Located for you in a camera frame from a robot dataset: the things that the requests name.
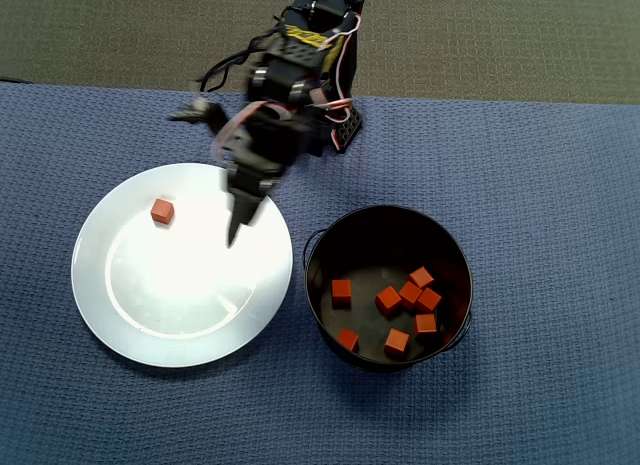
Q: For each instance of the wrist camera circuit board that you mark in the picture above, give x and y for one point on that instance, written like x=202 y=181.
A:
x=200 y=112

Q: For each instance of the white round plate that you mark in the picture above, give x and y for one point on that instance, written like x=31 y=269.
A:
x=175 y=295

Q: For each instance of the blue woven cloth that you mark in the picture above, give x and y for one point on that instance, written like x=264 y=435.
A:
x=500 y=235

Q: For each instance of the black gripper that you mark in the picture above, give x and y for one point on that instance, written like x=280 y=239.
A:
x=248 y=184

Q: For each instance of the black metal bucket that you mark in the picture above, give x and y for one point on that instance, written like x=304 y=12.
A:
x=370 y=255

